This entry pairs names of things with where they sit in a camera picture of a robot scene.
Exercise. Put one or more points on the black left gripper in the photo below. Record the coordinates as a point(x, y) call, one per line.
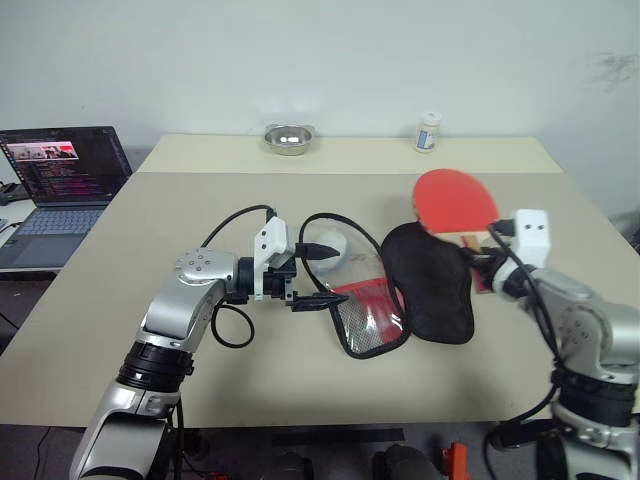
point(286, 280)

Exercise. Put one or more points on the dark rounded shape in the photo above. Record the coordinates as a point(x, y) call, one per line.
point(405, 462)

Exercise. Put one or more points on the black bar under table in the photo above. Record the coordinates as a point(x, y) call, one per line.
point(337, 437)

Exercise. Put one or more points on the stainless steel bowl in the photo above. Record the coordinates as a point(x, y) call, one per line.
point(289, 140)

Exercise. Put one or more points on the white plastic bottle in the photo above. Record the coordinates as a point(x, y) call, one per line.
point(429, 132)

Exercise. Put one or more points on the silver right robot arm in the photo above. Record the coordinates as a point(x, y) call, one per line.
point(590, 320)

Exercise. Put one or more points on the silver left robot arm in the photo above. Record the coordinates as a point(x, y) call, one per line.
point(170, 310)

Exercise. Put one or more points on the white table tennis ball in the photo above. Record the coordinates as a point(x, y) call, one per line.
point(334, 245)

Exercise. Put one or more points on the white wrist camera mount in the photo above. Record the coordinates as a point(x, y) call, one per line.
point(532, 235)
point(272, 235)

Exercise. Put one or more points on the grey side desk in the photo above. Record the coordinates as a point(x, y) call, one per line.
point(20, 275)

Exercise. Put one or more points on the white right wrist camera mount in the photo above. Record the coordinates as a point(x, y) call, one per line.
point(532, 235)

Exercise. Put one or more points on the red table tennis paddle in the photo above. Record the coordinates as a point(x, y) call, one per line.
point(452, 200)

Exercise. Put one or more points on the black device on desk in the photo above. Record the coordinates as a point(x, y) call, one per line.
point(10, 194)

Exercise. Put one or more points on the black paddle case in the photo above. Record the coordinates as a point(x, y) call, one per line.
point(435, 290)

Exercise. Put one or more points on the grey open laptop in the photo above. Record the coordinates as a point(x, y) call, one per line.
point(60, 190)

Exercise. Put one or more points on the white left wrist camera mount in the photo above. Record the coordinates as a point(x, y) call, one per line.
point(272, 235)

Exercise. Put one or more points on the orange black tool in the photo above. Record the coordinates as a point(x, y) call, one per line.
point(454, 462)

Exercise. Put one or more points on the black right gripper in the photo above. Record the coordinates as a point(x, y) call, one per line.
point(492, 264)

